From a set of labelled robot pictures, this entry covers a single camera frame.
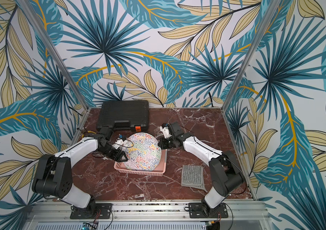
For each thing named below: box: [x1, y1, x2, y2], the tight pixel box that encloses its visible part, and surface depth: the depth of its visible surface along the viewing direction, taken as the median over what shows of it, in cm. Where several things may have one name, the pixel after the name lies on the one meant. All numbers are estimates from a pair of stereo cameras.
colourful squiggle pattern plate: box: [123, 132, 162, 172], surface depth 90 cm
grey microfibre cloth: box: [180, 164, 208, 193], surface depth 85 cm
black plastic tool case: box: [96, 100, 150, 132], surface depth 105 cm
